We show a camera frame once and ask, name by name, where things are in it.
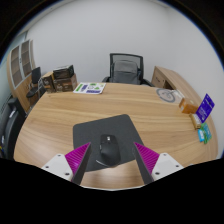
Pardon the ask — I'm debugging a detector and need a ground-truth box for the wooden side desk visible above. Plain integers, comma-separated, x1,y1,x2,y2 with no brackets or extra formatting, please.
151,65,198,98

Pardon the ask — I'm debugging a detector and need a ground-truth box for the wooden shelf unit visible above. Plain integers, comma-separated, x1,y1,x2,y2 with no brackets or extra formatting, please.
6,39,38,113

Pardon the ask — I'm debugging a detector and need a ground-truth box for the white green purple leaflet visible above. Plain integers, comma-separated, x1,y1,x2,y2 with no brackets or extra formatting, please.
72,82,107,95

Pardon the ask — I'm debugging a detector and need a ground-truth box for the round grey disc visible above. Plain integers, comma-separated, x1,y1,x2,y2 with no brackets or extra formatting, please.
155,87,177,104

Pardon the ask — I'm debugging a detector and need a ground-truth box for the black computer mouse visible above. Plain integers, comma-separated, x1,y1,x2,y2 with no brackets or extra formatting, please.
95,133,122,168

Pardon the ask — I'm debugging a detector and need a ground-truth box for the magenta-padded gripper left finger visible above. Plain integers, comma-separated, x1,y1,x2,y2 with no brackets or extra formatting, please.
41,142,92,186

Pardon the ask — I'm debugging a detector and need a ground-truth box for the purple standing pouch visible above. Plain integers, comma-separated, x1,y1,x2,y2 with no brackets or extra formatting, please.
195,93,216,124

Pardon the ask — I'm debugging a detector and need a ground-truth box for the small blue packet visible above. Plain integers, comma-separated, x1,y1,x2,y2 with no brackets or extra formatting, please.
197,128,206,143

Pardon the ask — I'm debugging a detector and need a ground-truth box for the black padded office chair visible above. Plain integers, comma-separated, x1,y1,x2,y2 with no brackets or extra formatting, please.
0,96,28,159

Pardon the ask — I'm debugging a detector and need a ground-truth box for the black mesh office chair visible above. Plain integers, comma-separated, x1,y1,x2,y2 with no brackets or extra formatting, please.
101,52,155,87

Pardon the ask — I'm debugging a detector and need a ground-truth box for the brown cardboard box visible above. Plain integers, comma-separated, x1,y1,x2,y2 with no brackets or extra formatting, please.
53,73,78,93

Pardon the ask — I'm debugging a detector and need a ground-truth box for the brown wooden box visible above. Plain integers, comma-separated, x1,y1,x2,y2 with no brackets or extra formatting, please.
178,97,200,115

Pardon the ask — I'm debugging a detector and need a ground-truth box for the black box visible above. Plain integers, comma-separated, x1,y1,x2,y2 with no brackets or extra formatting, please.
52,64,75,80

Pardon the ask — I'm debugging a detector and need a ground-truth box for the brown snack packet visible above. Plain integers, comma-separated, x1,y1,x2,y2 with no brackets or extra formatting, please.
189,113,203,130

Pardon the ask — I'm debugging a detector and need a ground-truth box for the green packet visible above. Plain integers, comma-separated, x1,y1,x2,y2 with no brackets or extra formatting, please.
200,122,213,145

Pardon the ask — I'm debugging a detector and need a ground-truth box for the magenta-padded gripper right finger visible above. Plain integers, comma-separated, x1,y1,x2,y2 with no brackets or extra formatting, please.
132,142,184,186

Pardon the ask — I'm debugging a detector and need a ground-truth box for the grey backpack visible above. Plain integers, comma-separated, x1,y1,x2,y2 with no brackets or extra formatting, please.
111,59,141,85

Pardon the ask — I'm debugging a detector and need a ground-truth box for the dark grey mouse pad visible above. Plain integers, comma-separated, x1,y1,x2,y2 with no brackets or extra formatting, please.
72,113,145,174

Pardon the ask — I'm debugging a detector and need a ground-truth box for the white paper sheet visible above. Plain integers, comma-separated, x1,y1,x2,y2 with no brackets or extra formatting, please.
173,89,185,101

